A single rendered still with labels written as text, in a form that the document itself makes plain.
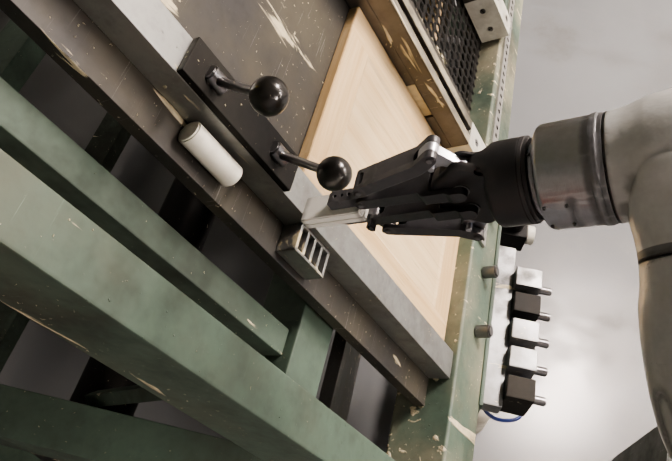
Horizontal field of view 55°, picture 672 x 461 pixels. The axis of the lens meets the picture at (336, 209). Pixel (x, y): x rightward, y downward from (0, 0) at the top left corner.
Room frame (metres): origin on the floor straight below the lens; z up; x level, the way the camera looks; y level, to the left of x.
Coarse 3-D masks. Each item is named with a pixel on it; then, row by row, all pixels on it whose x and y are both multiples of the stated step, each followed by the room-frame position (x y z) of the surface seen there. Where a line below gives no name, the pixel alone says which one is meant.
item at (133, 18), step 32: (96, 0) 0.50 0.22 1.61; (128, 0) 0.51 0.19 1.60; (160, 0) 0.54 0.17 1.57; (128, 32) 0.49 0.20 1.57; (160, 32) 0.51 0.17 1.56; (160, 64) 0.49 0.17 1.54; (192, 96) 0.48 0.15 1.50; (224, 128) 0.47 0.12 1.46; (256, 192) 0.47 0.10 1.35; (288, 192) 0.47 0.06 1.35; (288, 224) 0.46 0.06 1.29; (352, 256) 0.46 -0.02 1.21; (352, 288) 0.44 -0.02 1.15; (384, 288) 0.45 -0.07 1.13; (384, 320) 0.43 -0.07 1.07; (416, 320) 0.45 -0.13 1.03; (416, 352) 0.42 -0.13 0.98; (448, 352) 0.44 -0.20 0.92
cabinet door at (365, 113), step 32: (352, 32) 0.81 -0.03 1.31; (352, 64) 0.76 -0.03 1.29; (384, 64) 0.83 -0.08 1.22; (320, 96) 0.68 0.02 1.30; (352, 96) 0.71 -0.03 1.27; (384, 96) 0.78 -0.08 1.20; (320, 128) 0.61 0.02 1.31; (352, 128) 0.67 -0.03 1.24; (384, 128) 0.73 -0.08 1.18; (416, 128) 0.80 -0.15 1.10; (320, 160) 0.57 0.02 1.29; (352, 160) 0.62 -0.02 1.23; (320, 192) 0.52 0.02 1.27; (352, 224) 0.52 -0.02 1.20; (384, 256) 0.52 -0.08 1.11; (416, 256) 0.57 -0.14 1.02; (448, 256) 0.63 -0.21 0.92; (416, 288) 0.52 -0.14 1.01; (448, 288) 0.57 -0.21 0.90
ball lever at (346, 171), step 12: (276, 144) 0.49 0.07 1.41; (276, 156) 0.48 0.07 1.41; (288, 156) 0.47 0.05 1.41; (336, 156) 0.43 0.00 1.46; (312, 168) 0.44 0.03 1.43; (324, 168) 0.42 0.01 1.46; (336, 168) 0.42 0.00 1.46; (348, 168) 0.42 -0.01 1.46; (324, 180) 0.41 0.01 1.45; (336, 180) 0.41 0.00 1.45; (348, 180) 0.41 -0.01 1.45
